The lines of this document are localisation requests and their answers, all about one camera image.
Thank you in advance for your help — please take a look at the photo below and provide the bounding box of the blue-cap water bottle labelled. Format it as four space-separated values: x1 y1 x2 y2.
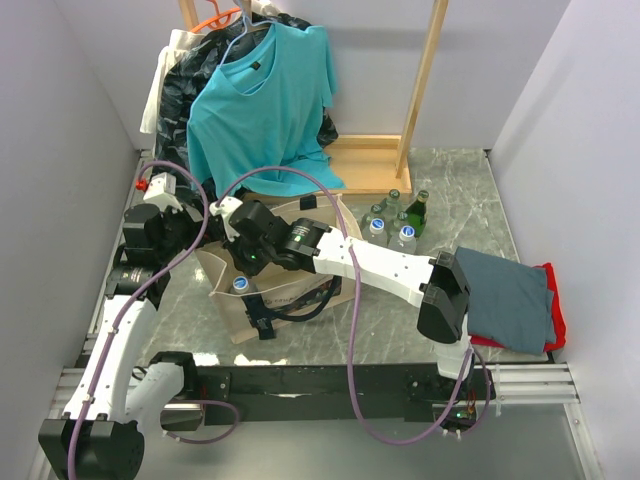
229 275 258 295

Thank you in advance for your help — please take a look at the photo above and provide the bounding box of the cream canvas tote bag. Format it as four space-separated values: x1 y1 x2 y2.
196 195 340 344

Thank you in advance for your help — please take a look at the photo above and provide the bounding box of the blue-cap water bottle front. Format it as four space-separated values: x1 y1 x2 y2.
388 225 417 255

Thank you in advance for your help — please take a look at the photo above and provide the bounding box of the green Perrier lemon bottle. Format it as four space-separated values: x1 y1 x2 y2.
405 190 429 238

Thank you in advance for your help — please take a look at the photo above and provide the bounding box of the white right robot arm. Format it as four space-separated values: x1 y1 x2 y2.
209 197 474 398

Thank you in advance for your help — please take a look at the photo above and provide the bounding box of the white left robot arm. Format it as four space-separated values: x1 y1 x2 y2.
38 193 207 479

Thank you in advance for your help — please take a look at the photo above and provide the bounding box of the turquoise t-shirt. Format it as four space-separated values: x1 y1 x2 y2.
187 24 345 197

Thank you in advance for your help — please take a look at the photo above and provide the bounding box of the wooden clothes rack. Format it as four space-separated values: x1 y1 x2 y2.
177 0 450 201

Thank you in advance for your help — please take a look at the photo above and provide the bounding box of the dark leaf-print shirt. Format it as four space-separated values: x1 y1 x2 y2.
155 14 338 197

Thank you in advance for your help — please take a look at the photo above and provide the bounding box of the cream hanging garment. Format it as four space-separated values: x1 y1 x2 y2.
139 29 204 135

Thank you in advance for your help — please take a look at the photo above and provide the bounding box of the light blue clothes hanger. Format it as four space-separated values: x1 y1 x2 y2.
218 0 271 67

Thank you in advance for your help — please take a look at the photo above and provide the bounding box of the orange clothes hanger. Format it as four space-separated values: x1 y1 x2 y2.
190 0 242 33

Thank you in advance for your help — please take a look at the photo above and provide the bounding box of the folded grey-blue garment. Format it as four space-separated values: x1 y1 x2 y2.
455 247 557 355

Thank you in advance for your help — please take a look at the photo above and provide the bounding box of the folded red garment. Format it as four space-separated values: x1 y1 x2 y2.
471 262 567 353

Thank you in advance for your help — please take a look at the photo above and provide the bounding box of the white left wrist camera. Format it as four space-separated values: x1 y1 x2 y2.
135 173 183 212

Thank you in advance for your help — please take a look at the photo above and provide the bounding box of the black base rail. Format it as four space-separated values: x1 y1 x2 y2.
139 362 496 424

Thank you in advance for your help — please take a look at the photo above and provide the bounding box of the aluminium extrusion rail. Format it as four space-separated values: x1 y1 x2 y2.
489 363 580 405

